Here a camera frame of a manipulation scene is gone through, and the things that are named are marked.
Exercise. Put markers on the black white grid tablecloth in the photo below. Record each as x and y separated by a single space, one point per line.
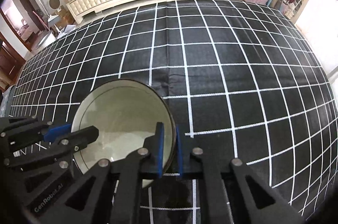
237 71

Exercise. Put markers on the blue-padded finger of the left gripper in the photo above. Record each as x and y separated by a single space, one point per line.
64 145
20 132

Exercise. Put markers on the green patterned ceramic bowl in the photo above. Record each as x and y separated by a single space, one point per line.
125 112

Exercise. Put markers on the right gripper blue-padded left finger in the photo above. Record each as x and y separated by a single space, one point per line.
110 191

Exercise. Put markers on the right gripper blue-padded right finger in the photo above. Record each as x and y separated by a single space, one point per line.
229 190

